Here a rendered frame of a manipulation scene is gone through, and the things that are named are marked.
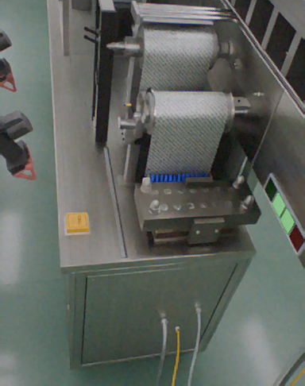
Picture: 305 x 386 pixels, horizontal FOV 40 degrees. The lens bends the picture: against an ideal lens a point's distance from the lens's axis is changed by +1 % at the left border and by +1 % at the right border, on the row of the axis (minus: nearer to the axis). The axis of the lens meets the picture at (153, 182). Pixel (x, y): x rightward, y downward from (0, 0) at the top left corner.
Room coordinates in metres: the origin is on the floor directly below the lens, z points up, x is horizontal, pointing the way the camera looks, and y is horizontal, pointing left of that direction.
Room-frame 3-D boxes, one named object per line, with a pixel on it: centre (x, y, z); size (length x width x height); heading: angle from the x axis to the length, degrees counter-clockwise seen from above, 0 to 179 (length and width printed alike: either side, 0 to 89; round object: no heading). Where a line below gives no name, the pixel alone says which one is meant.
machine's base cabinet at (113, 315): (2.02, 0.31, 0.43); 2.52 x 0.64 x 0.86; 19
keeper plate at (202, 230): (0.91, -0.20, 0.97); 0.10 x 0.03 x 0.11; 109
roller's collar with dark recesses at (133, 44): (1.34, 0.16, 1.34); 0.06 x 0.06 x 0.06; 19
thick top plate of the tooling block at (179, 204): (0.99, -0.16, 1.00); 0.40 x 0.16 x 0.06; 109
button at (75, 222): (0.88, 0.22, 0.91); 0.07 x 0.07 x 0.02; 19
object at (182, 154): (1.09, -0.08, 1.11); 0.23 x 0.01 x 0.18; 109
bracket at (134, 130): (1.13, 0.10, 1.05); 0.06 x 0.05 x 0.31; 109
